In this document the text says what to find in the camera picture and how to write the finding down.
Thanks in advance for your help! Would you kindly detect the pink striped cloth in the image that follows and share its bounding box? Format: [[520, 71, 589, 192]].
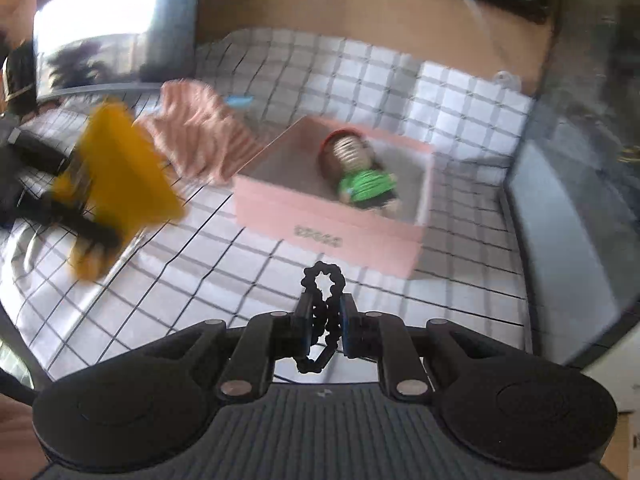
[[137, 80, 262, 187]]

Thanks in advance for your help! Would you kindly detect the yellow cloth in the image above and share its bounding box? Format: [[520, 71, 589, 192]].
[[52, 102, 187, 282]]

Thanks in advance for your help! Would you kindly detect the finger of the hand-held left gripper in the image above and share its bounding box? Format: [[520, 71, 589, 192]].
[[9, 127, 77, 175], [19, 194, 124, 259]]

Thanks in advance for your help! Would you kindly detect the white checked cloth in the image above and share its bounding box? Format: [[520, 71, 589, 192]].
[[0, 26, 535, 386]]

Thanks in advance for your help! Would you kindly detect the pink cardboard box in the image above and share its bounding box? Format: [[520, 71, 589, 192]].
[[233, 115, 435, 279]]

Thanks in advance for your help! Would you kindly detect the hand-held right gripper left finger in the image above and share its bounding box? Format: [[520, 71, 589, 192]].
[[142, 287, 315, 405]]

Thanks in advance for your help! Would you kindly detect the black spiral hair tie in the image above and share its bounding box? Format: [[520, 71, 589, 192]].
[[297, 262, 346, 374]]

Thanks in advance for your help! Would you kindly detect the black flat screen monitor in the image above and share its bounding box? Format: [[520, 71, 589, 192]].
[[32, 0, 202, 103]]

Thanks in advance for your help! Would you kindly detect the dark glass panel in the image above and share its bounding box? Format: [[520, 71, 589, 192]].
[[502, 0, 640, 367]]

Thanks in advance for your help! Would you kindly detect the brown wooden board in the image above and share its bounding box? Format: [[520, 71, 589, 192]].
[[196, 0, 557, 97]]

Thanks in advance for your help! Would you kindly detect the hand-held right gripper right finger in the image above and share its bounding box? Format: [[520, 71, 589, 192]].
[[339, 294, 483, 405]]

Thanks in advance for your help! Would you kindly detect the doll with green top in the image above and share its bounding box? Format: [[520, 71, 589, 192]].
[[319, 129, 402, 219]]

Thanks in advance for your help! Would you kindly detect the black device with gold band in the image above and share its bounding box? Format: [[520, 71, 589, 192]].
[[2, 42, 40, 113]]

